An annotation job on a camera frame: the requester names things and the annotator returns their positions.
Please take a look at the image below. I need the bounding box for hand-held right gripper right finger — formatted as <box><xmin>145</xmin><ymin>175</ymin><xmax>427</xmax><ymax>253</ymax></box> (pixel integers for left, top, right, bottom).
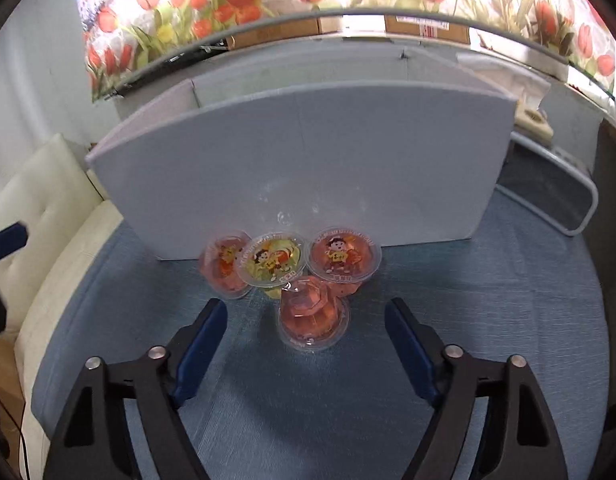
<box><xmin>385</xmin><ymin>297</ymin><xmax>569</xmax><ymax>480</ymax></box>

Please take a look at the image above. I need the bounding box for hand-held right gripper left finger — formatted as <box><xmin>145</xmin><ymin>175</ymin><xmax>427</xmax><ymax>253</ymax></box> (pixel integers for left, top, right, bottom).
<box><xmin>43</xmin><ymin>298</ymin><xmax>229</xmax><ymax>480</ymax></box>

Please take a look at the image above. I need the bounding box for red jelly cup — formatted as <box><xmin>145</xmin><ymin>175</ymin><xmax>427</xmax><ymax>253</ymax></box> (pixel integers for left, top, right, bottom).
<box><xmin>278</xmin><ymin>276</ymin><xmax>350</xmax><ymax>352</ymax></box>
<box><xmin>198</xmin><ymin>230</ymin><xmax>254</xmax><ymax>301</ymax></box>
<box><xmin>308</xmin><ymin>226</ymin><xmax>383</xmax><ymax>298</ymax></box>

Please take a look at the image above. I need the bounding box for yellow jelly cup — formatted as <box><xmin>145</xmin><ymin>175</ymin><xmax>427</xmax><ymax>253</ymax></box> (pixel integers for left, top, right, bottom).
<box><xmin>236</xmin><ymin>231</ymin><xmax>307</xmax><ymax>301</ymax></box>

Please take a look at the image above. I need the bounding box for white cardboard box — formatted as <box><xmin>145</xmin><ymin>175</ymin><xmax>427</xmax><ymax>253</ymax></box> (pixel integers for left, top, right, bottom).
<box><xmin>85</xmin><ymin>42</ymin><xmax>551</xmax><ymax>262</ymax></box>

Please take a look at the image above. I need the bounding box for cream leather sofa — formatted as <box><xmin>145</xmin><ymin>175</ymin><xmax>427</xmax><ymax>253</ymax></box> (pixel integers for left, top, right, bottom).
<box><xmin>0</xmin><ymin>134</ymin><xmax>126</xmax><ymax>480</ymax></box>

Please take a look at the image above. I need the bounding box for blue tablecloth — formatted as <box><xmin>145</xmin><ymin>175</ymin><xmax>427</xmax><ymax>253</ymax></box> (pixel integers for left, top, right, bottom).
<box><xmin>30</xmin><ymin>195</ymin><xmax>611</xmax><ymax>480</ymax></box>

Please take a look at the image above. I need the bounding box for black white digital clock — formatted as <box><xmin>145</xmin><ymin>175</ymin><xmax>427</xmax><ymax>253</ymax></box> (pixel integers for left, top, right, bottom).
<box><xmin>494</xmin><ymin>131</ymin><xmax>600</xmax><ymax>237</ymax></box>

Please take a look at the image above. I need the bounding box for beige tissue box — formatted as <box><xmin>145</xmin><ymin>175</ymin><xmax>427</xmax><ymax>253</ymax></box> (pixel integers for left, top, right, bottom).
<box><xmin>513</xmin><ymin>105</ymin><xmax>555</xmax><ymax>138</ymax></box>

